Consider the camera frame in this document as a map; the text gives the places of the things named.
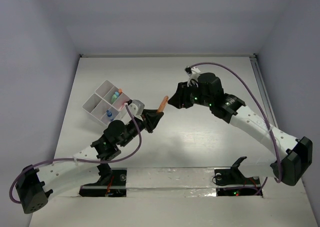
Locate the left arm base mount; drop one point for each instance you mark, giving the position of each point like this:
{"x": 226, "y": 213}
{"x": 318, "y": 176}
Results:
{"x": 111, "y": 183}

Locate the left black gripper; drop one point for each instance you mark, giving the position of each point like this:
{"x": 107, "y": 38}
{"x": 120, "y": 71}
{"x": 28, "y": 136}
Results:
{"x": 150, "y": 118}

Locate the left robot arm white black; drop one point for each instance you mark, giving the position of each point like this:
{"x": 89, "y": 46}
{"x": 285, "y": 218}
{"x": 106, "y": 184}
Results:
{"x": 39, "y": 183}

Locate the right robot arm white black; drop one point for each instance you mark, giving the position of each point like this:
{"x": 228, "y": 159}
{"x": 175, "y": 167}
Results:
{"x": 293, "y": 155}

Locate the aluminium rail right edge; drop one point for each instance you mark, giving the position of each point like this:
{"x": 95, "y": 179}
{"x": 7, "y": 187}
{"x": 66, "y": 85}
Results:
{"x": 263, "y": 90}

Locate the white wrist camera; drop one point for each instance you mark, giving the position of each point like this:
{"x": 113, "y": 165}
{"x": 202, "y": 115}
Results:
{"x": 192, "y": 73}
{"x": 136, "y": 107}

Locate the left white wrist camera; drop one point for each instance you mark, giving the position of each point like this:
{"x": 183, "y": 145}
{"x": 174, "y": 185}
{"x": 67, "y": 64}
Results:
{"x": 136, "y": 107}

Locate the white compartment organizer box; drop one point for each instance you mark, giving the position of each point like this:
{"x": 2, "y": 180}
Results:
{"x": 100, "y": 101}

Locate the orange highlighter marker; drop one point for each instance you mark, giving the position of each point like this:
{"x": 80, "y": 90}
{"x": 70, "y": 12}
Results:
{"x": 163, "y": 104}

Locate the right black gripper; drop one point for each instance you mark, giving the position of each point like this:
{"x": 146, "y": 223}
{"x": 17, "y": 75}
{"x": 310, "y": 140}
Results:
{"x": 181, "y": 96}

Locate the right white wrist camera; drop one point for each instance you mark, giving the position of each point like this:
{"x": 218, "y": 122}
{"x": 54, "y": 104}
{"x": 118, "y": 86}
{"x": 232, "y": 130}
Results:
{"x": 192, "y": 73}

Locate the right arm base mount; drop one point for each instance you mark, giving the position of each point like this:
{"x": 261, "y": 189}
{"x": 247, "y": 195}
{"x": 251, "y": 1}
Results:
{"x": 230, "y": 181}

